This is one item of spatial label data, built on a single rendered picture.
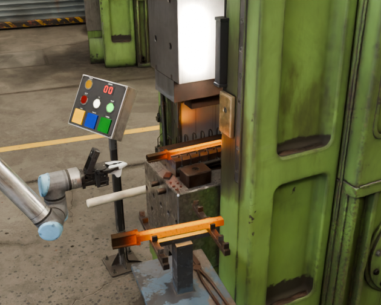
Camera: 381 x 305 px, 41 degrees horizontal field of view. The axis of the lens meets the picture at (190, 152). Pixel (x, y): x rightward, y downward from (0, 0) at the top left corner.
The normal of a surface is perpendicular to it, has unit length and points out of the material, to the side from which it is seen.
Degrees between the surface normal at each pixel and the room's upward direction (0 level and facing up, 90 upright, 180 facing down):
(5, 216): 0
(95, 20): 90
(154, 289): 0
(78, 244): 0
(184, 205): 90
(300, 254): 90
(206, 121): 90
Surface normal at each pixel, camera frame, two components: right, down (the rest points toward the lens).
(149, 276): 0.00, -0.90
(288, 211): 0.45, 0.39
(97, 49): 0.22, 0.42
